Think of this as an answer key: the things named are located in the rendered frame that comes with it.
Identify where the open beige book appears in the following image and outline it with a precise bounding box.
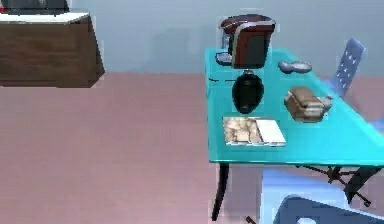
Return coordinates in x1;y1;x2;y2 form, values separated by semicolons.
221;115;287;148

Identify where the dark red coffee machine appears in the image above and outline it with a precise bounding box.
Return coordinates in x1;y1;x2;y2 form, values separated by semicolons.
215;13;277;70

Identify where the turquoise table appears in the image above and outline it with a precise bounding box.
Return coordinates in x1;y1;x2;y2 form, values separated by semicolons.
204;47;384;222

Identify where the brown wooden cabinet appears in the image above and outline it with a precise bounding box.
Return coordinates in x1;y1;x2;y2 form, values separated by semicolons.
0;12;106;89

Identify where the blue chair with holes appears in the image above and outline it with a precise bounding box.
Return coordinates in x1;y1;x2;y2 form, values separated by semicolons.
330;36;367;98

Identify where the black appliance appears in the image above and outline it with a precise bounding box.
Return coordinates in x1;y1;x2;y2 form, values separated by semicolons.
0;0;71;16

